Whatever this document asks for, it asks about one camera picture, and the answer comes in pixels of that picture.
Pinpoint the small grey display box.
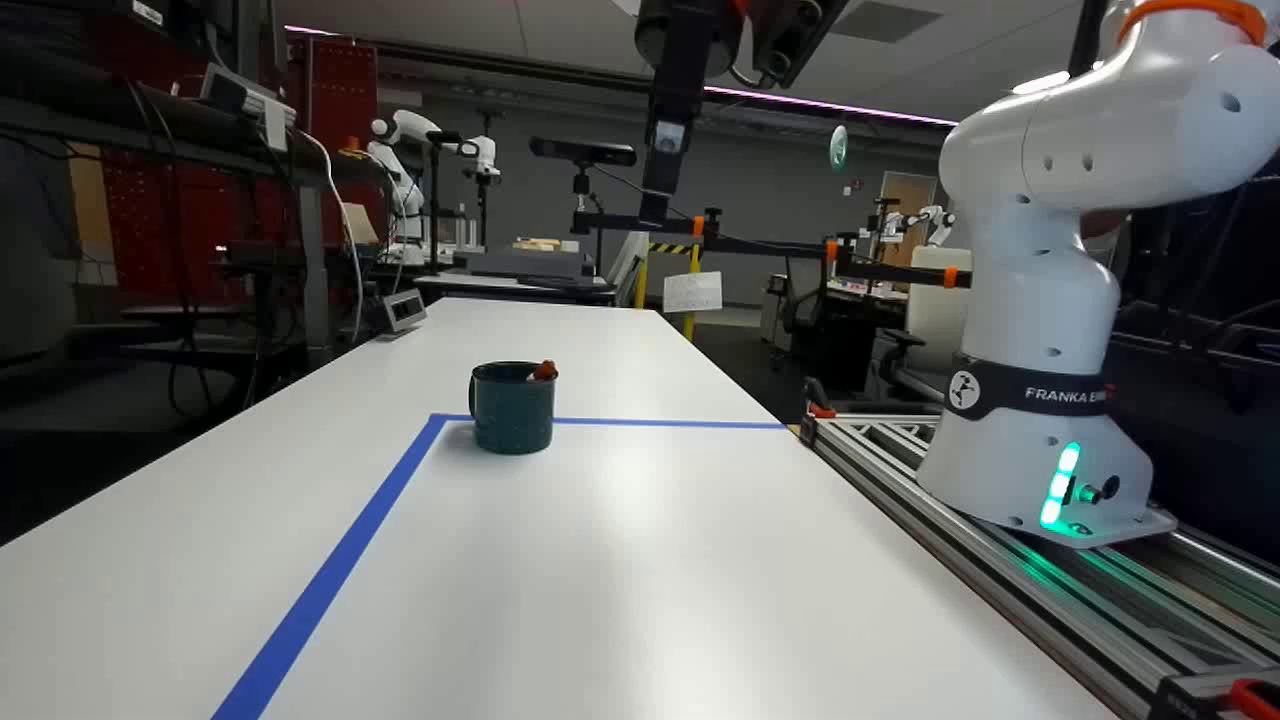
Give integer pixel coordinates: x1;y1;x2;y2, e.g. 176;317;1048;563
381;286;432;338

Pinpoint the white paper sign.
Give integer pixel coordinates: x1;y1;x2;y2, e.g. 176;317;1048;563
660;267;727;320

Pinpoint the aluminium mounting rail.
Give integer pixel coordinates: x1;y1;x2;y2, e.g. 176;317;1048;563
794;406;1280;720

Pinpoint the white device on shelf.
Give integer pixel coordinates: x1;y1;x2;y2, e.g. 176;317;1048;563
194;61;298;157

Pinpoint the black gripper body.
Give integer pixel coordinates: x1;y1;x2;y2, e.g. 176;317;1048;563
634;0;737;131

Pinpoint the white hanging cable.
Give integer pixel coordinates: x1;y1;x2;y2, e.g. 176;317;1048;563
292;128;371;340

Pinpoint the long blue tape strip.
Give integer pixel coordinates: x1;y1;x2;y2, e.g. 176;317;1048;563
211;414;457;720

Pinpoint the dark teal speckled cup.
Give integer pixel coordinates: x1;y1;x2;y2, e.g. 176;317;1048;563
463;358;560;459

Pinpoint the large red rail clamp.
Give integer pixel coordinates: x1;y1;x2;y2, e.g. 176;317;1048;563
1153;665;1280;720

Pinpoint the red cabinet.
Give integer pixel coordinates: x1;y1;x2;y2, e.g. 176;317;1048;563
101;21;389;320

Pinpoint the black bar with orange joints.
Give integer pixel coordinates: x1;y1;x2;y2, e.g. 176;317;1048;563
566;205;974;294

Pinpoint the black camera on tripod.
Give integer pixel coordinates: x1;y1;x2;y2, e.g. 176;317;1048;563
528;131;645;278

